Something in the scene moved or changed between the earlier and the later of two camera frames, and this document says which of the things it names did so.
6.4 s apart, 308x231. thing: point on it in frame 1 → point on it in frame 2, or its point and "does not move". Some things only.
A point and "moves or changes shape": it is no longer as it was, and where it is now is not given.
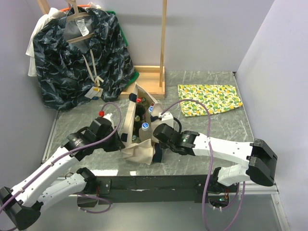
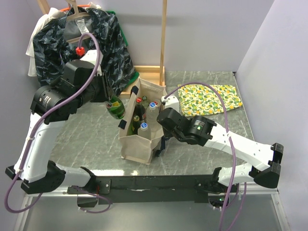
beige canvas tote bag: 141,150 moves or changes shape
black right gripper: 162,145 → 166,133
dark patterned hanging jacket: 81,55 does not move
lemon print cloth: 217,98 does not move
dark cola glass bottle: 140,110 does not move
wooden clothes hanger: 75,15 does not move
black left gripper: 117,145 → 105,94
